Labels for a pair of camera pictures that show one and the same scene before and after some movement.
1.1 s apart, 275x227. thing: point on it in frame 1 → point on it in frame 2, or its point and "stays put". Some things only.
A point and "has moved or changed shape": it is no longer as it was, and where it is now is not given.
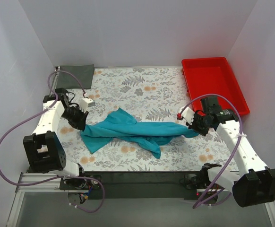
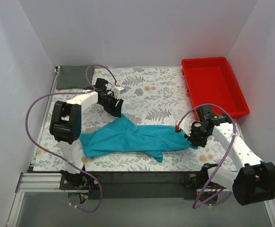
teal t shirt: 121,125 has moved or changed shape
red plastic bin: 213,76 stays put
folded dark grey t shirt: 84,73 stays put
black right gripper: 198,123 → 194,136
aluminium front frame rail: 55,185 stays put
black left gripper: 78,117 → 112,104
